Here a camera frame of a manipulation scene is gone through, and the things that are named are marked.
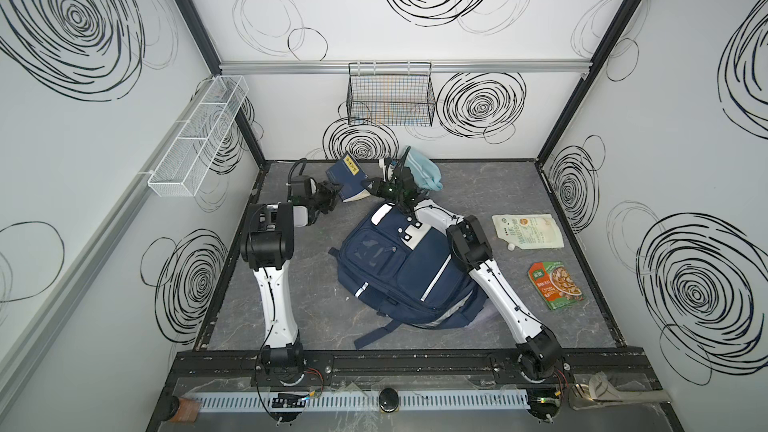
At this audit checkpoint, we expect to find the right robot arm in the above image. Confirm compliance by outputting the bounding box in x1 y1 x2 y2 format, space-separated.
366 157 562 383

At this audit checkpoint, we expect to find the green snack packet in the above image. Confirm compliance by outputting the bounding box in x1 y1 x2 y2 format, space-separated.
528 261 584 310

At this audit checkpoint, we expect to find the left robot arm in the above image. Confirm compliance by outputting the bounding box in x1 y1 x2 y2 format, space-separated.
240 158 340 383

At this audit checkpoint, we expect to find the black wire basket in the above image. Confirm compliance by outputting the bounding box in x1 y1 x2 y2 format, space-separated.
345 61 437 127

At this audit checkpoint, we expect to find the white slotted cable duct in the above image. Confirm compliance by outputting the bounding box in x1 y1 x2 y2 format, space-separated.
186 389 530 413

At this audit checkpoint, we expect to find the light teal pencil pouch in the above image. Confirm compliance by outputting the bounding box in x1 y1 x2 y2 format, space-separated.
405 147 443 191

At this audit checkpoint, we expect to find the black round knob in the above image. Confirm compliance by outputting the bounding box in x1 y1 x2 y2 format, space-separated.
378 387 400 414

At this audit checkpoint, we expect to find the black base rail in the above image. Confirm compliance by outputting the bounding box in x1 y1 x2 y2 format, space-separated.
166 347 660 388

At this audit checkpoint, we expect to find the navy blue student backpack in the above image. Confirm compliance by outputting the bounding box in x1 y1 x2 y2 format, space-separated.
329 203 488 350

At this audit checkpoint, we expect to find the dark blue book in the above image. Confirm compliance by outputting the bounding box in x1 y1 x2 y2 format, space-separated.
326 153 370 202

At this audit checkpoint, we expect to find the white refill pouch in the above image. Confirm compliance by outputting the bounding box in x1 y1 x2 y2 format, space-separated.
492 214 564 251

